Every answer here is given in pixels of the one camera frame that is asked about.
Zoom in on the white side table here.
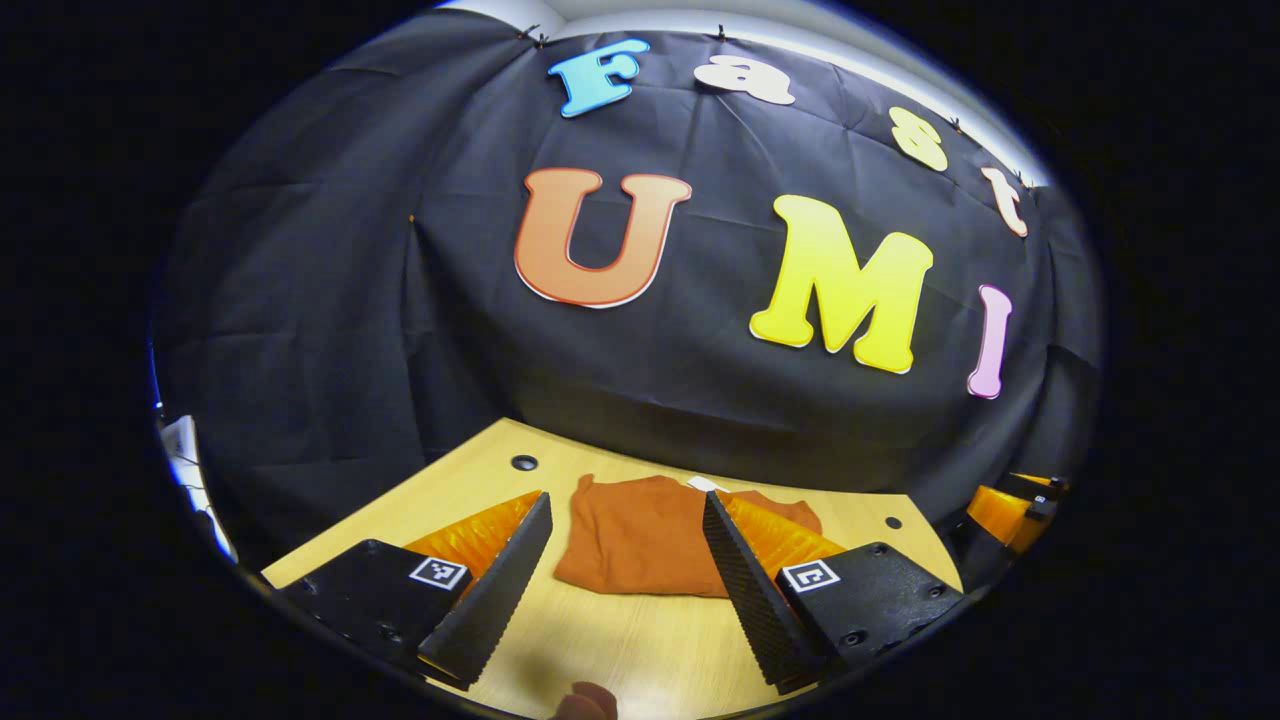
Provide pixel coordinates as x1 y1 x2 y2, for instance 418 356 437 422
158 413 241 563

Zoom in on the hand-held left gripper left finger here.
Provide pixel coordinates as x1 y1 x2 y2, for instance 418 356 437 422
262 490 554 691

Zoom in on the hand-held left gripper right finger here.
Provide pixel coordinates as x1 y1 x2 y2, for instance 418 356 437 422
702 490 966 696

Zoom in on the orange button shirt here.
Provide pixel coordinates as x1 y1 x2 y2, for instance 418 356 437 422
553 473 824 601

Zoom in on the black backdrop cloth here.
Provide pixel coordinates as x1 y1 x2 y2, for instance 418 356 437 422
150 10 1106 571

